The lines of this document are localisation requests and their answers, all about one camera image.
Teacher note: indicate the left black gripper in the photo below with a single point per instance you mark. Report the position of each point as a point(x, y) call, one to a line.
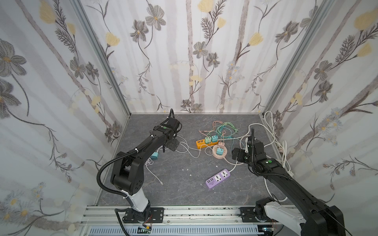
point(172, 133)

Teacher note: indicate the teal charger plug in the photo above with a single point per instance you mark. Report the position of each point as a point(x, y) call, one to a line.
point(219, 151)
point(154, 156)
point(214, 138)

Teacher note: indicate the orange power strip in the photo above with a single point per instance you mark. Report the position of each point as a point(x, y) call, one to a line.
point(201, 144)

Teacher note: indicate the green charger plug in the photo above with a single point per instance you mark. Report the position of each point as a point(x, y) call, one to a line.
point(208, 140)

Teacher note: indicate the purple power strip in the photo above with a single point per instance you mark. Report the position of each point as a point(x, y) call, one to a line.
point(217, 178)

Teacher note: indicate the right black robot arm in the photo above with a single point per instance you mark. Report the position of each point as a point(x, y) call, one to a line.
point(315, 217)

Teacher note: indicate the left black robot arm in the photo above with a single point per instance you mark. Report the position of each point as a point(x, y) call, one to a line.
point(127, 174)

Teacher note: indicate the round pink power socket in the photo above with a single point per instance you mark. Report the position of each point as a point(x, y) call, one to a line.
point(217, 156)

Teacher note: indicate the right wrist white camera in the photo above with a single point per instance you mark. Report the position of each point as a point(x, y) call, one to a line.
point(247, 143)

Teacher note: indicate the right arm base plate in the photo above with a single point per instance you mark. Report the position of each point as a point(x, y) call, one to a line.
point(249, 215)

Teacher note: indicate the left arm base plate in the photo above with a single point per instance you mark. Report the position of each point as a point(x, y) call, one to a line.
point(150, 215)

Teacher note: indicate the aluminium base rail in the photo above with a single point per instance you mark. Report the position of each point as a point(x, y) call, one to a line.
point(179, 221)

